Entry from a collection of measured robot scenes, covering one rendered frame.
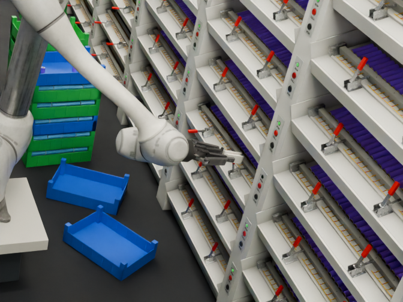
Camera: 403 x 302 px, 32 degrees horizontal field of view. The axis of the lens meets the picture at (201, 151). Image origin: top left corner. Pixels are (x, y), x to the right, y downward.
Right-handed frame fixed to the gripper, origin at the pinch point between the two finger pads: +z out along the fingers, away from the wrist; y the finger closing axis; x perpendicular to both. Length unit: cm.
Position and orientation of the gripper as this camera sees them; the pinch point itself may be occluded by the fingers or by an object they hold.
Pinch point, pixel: (232, 157)
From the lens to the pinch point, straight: 237.2
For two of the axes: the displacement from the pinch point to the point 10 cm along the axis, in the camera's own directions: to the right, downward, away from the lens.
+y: 3.4, 5.5, -7.6
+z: 8.7, 1.2, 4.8
